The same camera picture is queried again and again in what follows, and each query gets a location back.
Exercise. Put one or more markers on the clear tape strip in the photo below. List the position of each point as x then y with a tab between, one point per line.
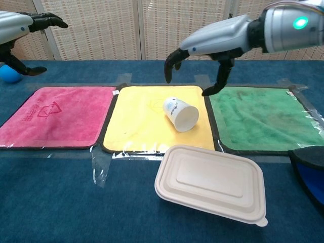
125	78
202	79
288	83
101	169

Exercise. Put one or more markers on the blue ball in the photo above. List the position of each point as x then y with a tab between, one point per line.
8	76

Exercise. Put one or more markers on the small white paper cup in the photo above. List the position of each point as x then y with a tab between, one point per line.
182	116

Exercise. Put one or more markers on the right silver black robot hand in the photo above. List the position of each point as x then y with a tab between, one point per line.
220	38

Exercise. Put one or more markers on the green towel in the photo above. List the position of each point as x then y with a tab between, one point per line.
263	121

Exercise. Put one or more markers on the yellow towel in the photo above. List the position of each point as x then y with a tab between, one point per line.
136	119

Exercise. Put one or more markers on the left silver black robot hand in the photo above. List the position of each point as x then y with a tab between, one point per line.
12	25

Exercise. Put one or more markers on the blue and grey folded cloth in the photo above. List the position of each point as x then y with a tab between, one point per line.
311	174

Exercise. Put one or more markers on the beige lidded food container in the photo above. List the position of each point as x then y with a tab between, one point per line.
210	182

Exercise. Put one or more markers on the dark blue table cover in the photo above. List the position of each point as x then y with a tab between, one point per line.
76	202

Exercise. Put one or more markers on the pink towel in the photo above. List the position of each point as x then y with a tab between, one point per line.
63	121

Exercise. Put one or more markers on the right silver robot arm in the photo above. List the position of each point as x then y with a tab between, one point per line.
291	27

